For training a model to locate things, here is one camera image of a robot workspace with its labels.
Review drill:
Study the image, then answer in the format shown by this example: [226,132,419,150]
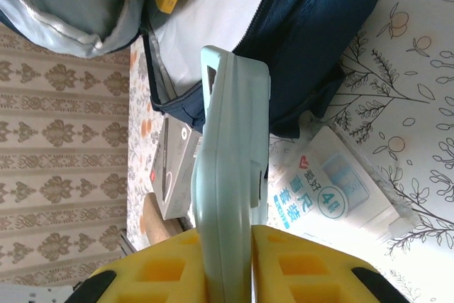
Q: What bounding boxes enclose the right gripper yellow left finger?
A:
[72,228,210,303]

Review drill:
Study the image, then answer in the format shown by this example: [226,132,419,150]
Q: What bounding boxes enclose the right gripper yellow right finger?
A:
[250,224,411,303]

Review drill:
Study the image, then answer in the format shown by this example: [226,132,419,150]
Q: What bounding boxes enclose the brown cork pencil case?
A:
[143,192,199,250]

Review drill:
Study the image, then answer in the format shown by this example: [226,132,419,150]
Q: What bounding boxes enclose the grey pen box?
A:
[150,114,204,221]

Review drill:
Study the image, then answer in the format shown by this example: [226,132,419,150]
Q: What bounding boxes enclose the teal calculator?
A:
[191,45,272,303]

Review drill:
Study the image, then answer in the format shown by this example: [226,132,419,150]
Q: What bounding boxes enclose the navy blue backpack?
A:
[0,0,400,141]

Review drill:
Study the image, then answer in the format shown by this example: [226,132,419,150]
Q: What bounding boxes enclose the floral patterned table cloth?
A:
[126,0,454,303]

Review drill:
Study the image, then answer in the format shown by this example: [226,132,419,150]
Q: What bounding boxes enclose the aluminium side rail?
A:
[120,228,134,255]

